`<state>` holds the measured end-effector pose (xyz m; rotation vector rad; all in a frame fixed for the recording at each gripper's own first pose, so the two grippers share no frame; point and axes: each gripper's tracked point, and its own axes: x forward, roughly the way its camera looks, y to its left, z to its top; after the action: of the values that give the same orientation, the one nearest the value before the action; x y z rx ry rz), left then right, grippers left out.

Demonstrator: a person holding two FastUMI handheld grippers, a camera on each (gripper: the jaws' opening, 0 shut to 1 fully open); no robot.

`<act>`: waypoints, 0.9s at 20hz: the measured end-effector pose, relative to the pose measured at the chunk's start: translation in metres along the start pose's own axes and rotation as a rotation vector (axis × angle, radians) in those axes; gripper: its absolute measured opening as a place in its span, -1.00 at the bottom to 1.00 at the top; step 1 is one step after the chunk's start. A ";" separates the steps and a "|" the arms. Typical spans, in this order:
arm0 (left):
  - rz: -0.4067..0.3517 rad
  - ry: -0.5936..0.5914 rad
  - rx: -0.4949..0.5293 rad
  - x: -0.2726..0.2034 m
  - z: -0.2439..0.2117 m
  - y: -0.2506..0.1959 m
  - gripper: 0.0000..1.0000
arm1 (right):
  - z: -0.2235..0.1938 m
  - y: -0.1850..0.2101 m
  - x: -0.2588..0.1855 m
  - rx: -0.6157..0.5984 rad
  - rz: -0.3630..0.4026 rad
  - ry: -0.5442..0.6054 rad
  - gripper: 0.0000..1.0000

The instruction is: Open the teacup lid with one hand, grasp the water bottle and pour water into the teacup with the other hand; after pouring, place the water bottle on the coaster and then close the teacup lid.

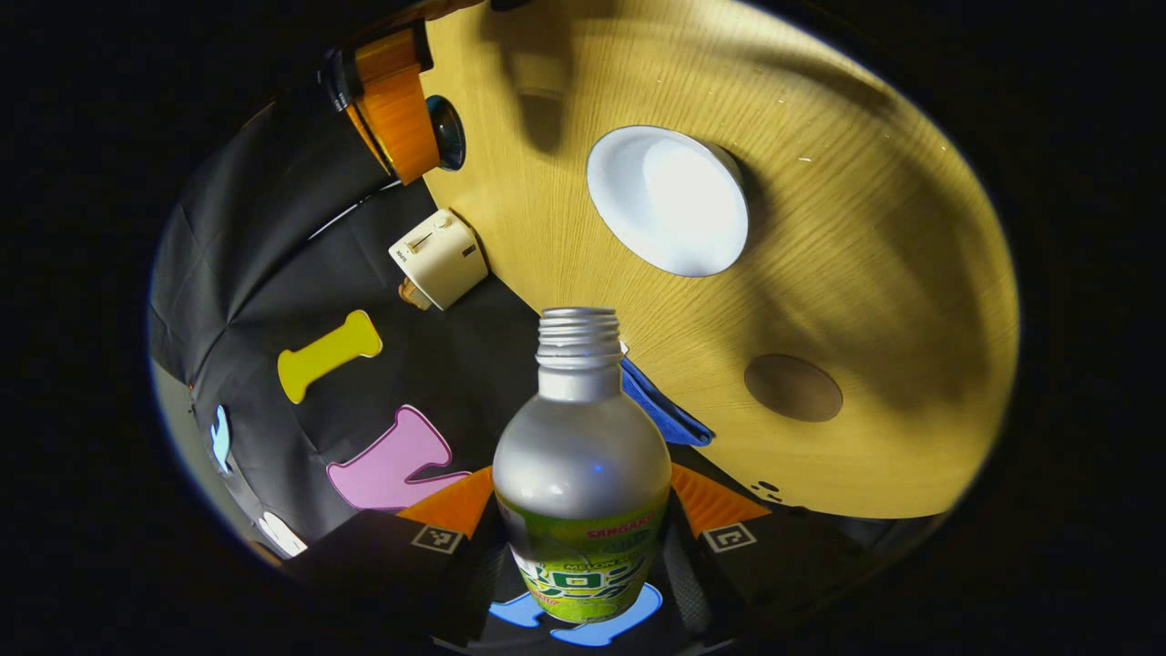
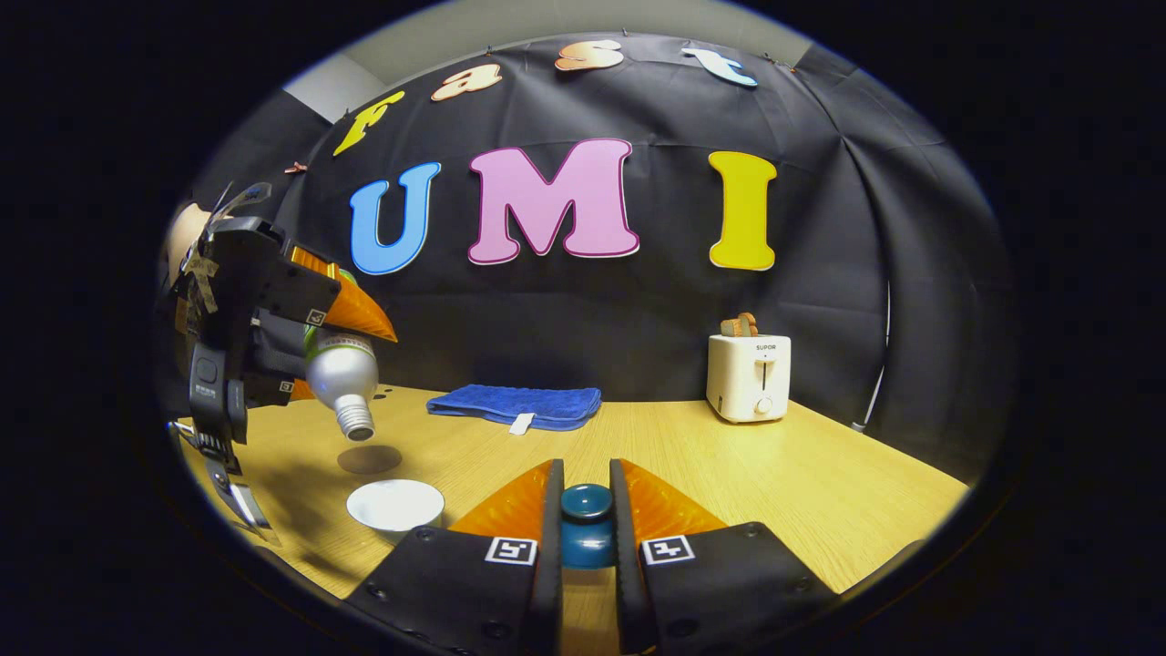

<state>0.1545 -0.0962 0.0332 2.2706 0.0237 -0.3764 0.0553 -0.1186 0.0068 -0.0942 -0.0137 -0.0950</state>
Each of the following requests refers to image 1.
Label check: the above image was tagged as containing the silver green water bottle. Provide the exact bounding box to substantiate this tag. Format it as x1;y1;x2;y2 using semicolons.
492;307;673;625

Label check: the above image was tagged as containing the white power cable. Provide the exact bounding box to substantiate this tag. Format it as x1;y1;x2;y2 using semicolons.
310;180;404;240

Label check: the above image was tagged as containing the round brown coaster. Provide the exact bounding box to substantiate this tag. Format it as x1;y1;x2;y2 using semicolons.
743;354;844;424

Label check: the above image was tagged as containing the blue folded towel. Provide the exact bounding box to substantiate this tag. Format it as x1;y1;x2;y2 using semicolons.
619;355;716;447

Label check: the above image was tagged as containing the black backdrop cloth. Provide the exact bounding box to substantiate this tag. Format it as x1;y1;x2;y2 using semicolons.
148;91;693;648

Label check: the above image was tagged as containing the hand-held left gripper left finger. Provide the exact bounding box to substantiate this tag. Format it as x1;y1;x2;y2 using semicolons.
278;466;520;643

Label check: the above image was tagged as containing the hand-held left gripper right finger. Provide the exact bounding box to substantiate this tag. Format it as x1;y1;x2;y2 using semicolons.
656;463;916;643

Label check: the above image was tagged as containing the white toaster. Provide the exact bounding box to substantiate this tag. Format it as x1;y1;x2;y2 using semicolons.
388;208;489;312

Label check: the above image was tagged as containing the teal and white teacup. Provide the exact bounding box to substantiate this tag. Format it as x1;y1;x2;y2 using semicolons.
586;125;751;279

